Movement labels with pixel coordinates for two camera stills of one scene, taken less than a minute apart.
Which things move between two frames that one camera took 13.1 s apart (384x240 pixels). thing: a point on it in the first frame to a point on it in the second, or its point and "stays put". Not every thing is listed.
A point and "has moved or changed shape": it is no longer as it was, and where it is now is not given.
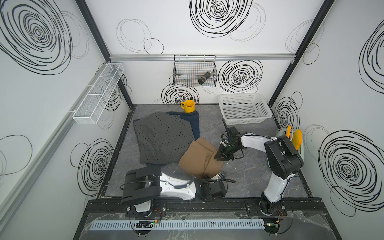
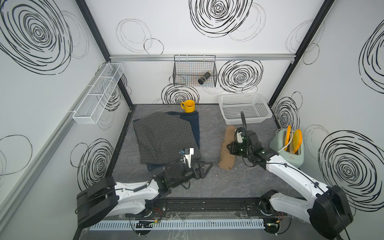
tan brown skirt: [198, 159] has moved or changed shape
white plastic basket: [244, 108] stays put
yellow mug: [189, 105] stays put
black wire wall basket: [195, 71] stays put
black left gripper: [205, 181] to [197, 173]
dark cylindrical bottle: [202, 79] stays put
